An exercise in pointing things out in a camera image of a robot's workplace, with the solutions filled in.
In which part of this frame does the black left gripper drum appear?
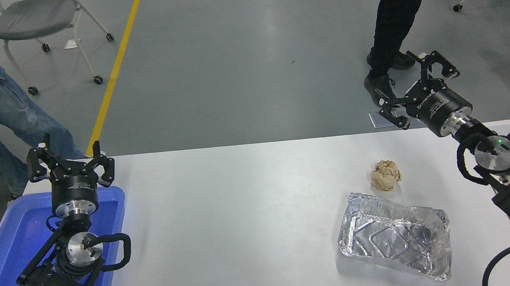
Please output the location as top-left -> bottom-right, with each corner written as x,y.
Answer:
45,157 -> 100,208

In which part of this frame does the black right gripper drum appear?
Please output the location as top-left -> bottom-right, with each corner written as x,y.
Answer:
402,74 -> 476,136

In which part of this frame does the metal floor plate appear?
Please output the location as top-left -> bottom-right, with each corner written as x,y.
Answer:
368,111 -> 387,130

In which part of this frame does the crumpled tan paper ball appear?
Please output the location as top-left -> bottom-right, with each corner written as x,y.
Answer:
368,158 -> 404,194

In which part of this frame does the silver foil tray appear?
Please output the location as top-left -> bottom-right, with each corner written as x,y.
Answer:
332,181 -> 457,286

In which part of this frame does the grey seat wheeled chair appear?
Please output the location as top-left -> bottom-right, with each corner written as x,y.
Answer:
0,0 -> 121,100

